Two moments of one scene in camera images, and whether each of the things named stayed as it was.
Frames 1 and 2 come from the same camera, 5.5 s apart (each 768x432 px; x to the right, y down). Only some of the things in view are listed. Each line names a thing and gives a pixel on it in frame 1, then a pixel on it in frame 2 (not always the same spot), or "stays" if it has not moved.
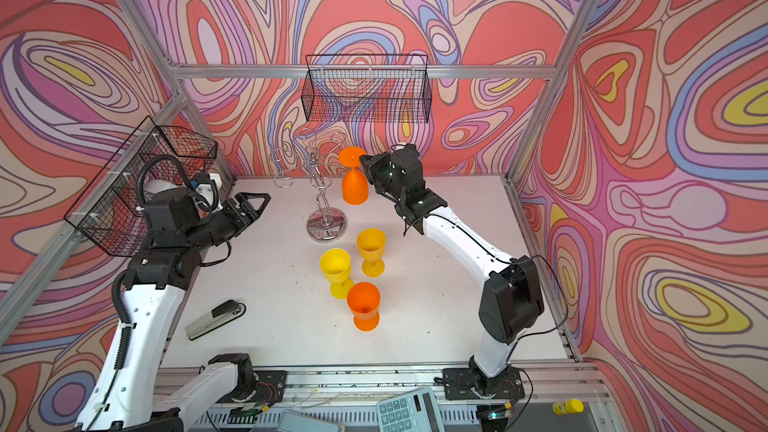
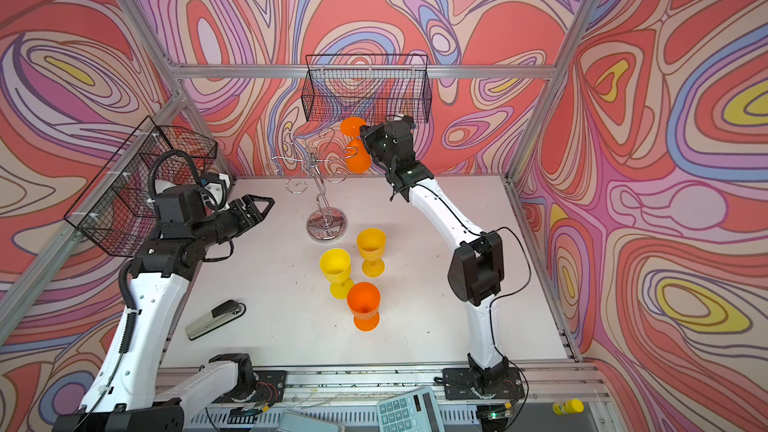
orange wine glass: [363, 300] stays
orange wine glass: [355, 186] to [357, 159]
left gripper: [249, 213] stays
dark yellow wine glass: [371, 244] stays
